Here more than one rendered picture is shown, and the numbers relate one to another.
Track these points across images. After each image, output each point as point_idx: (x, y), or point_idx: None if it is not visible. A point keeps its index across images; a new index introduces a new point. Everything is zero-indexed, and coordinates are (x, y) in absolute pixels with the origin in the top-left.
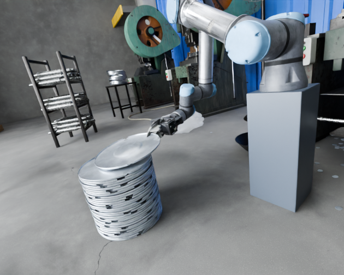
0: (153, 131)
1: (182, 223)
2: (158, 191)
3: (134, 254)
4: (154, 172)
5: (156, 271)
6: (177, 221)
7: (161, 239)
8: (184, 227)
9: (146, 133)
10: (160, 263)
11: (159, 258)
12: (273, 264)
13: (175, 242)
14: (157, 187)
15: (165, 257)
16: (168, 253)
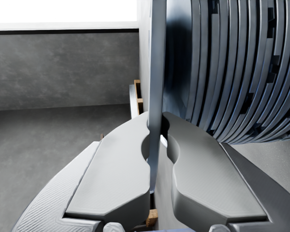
0: (144, 159)
1: None
2: (281, 140)
3: None
4: (230, 143)
5: None
6: None
7: (263, 144)
8: (286, 184)
9: (153, 85)
10: (240, 145)
11: (244, 144)
12: None
13: (261, 165)
14: (261, 142)
15: (246, 150)
16: (249, 154)
